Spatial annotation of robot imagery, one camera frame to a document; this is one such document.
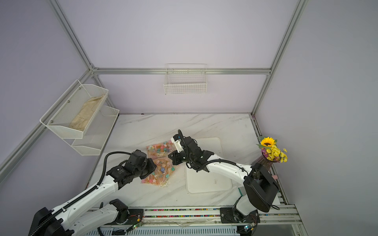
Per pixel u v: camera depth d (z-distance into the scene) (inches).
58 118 26.7
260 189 16.9
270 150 27.7
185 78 37.6
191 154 24.3
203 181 33.8
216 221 28.8
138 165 24.6
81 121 29.7
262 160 30.7
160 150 38.6
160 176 32.2
